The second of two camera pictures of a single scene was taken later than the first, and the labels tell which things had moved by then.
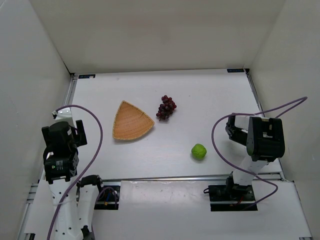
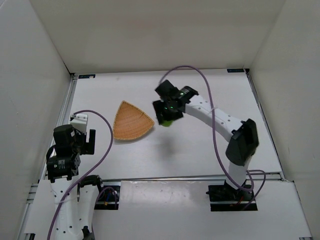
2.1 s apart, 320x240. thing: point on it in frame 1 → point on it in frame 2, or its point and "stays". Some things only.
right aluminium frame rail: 283,176 stays
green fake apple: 199,151 → 167,123
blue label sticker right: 235,70 stays
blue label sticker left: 86,76 stays
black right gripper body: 231,128 → 163,113
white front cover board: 180,210 stays
